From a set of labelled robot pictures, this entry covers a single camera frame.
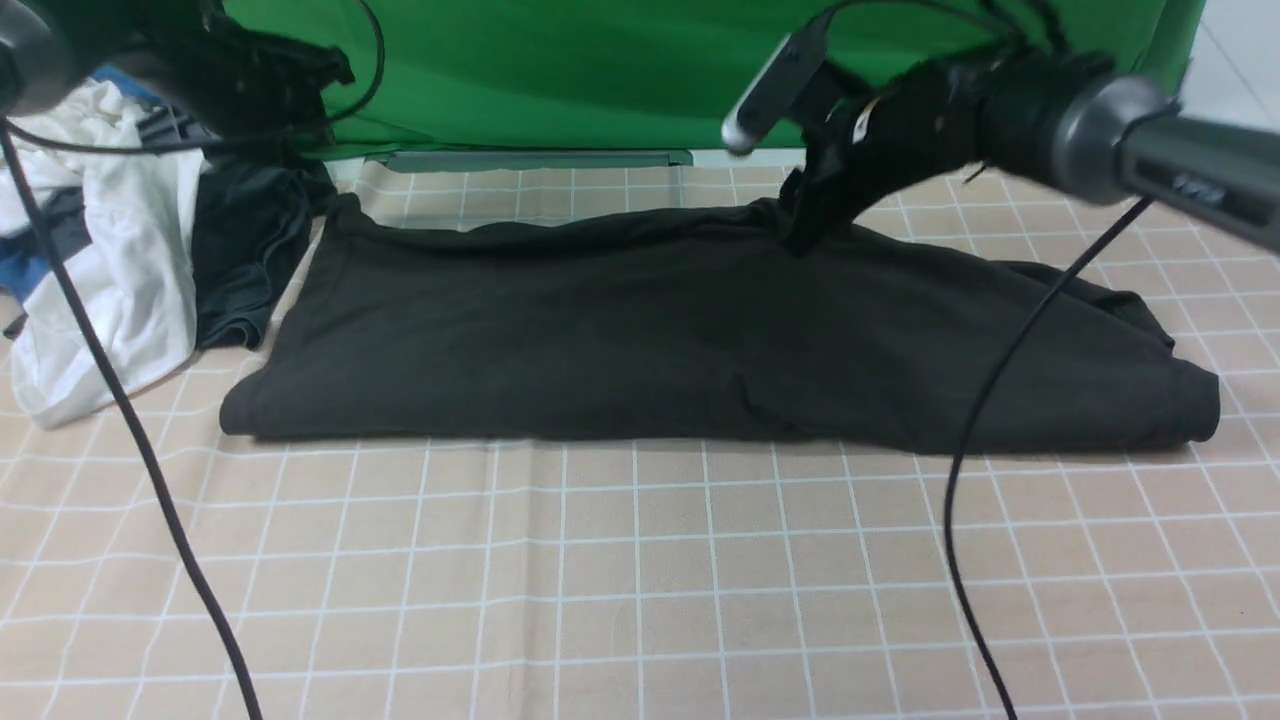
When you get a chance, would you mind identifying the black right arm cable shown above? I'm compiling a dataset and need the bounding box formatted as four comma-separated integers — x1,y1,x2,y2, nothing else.
942,195,1156,720

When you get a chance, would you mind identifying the blue crumpled garment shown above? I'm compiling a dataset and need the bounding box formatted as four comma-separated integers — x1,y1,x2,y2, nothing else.
1,65,168,305

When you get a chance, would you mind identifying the white crumpled garment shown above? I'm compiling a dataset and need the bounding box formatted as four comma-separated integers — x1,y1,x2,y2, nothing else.
10,138,206,429

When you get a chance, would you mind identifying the dark gray long-sleeved shirt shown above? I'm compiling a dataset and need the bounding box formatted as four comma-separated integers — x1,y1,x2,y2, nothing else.
218,193,1222,456

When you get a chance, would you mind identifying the dark teal crumpled garment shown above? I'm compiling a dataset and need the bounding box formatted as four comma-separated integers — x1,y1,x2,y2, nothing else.
191,159,337,351

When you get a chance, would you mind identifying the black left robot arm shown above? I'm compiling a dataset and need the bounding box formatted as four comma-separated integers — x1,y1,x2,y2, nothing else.
1,1,355,143

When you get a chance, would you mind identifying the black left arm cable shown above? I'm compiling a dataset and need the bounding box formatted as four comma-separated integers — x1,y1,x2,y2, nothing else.
0,0,387,720

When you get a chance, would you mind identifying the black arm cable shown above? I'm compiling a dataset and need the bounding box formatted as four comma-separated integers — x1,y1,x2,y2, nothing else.
942,195,1156,720
0,0,387,720

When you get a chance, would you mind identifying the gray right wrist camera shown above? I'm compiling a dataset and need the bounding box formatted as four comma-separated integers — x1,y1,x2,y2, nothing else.
721,18,841,156

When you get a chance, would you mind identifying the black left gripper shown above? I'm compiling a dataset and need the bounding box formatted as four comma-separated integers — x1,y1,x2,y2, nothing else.
100,1,355,140

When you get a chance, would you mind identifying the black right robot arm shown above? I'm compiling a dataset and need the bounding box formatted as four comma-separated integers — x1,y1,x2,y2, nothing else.
780,46,1277,254

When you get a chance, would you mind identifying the gray-green metal bar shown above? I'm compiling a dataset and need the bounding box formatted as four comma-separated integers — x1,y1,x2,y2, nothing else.
369,149,695,174

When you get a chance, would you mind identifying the green backdrop cloth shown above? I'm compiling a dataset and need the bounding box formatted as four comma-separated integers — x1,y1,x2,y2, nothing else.
224,1,1206,159

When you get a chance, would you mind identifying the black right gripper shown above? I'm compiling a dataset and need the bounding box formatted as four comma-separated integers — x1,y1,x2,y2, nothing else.
778,55,1001,258

